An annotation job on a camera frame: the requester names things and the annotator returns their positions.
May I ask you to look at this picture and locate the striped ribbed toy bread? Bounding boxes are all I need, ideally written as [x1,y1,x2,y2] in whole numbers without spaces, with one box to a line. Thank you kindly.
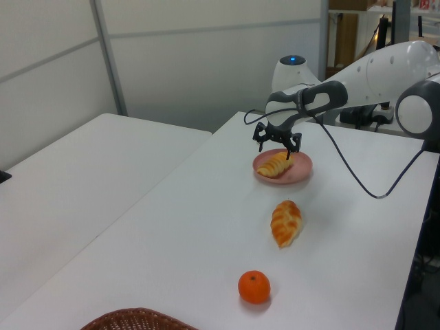
[256,152,296,179]

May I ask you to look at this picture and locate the brown woven basket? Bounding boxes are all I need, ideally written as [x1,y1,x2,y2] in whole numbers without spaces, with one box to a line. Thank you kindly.
[80,307,199,330]

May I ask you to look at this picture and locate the black power box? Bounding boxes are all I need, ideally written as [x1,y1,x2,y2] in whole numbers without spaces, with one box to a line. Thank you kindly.
[340,105,377,130]

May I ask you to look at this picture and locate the orange toy mandarin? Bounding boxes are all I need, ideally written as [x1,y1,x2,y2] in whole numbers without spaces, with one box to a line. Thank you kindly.
[238,270,272,305]

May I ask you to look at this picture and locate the brown cardboard box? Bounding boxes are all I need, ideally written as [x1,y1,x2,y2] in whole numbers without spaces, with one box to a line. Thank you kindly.
[328,13,358,68]

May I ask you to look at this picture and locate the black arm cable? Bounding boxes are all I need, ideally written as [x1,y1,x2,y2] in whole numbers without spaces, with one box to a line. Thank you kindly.
[243,108,429,199]

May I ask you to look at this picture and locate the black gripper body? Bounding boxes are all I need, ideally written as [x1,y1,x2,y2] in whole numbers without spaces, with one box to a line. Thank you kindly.
[263,122,294,141]

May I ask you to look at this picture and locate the white emergency stop box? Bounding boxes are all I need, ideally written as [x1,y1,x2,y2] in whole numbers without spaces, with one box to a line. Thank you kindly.
[376,101,395,124]

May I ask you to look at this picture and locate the braided toy bread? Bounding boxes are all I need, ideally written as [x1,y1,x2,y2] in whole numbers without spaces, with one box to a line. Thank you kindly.
[270,200,303,250]

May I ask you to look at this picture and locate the pink plate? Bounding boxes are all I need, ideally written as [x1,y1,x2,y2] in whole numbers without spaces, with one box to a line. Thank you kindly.
[252,150,314,186]

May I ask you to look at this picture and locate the white side table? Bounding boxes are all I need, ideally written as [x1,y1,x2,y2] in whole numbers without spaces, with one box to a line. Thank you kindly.
[0,113,212,312]

